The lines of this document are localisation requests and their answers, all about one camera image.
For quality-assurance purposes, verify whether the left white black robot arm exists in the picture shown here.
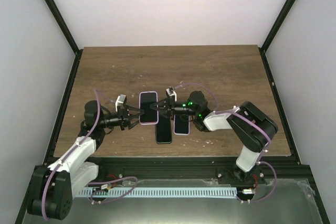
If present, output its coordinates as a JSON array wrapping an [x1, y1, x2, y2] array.
[[27, 95, 144, 220]]

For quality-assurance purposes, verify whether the left black frame post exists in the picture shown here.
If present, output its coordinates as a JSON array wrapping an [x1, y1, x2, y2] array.
[[28, 0, 80, 56]]

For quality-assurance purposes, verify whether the lilac phone case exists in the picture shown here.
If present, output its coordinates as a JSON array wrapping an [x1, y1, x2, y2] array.
[[173, 115, 191, 136]]

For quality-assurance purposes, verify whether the purple cable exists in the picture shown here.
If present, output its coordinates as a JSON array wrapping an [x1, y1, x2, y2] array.
[[173, 82, 277, 203], [41, 88, 139, 221]]

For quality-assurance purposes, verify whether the black frame post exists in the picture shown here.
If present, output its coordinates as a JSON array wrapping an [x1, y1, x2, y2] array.
[[28, 0, 80, 56], [258, 0, 313, 54]]

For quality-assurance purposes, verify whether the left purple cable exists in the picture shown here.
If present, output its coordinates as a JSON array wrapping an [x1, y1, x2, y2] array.
[[41, 88, 139, 221]]

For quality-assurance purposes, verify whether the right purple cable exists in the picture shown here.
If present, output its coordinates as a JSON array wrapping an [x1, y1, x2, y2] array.
[[173, 82, 277, 203]]

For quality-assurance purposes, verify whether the grey metal sheet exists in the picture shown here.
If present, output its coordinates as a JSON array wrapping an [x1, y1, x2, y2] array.
[[22, 178, 322, 224]]

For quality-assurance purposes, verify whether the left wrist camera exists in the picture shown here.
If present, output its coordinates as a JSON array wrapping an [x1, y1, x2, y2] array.
[[115, 94, 127, 112]]

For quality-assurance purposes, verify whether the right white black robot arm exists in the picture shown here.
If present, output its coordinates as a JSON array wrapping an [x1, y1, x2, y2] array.
[[150, 88, 278, 184]]

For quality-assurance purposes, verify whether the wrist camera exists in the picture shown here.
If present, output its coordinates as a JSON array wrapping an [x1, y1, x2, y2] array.
[[165, 87, 177, 102], [115, 94, 127, 112]]

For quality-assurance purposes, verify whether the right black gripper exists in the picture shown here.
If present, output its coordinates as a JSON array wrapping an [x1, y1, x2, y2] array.
[[151, 95, 198, 120]]

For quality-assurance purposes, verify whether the light blue slotted cable duct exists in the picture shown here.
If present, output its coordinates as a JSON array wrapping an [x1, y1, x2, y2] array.
[[76, 187, 237, 199]]

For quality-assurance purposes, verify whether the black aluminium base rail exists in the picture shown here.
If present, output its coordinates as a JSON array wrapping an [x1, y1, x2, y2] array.
[[87, 156, 312, 186]]

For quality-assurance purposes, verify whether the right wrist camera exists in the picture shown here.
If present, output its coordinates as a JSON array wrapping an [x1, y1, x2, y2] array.
[[165, 87, 177, 102]]

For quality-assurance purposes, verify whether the right black frame post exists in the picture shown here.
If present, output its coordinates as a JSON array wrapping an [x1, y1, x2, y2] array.
[[258, 0, 313, 54]]

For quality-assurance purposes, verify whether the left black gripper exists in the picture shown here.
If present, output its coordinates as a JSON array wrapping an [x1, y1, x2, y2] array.
[[99, 105, 145, 131]]

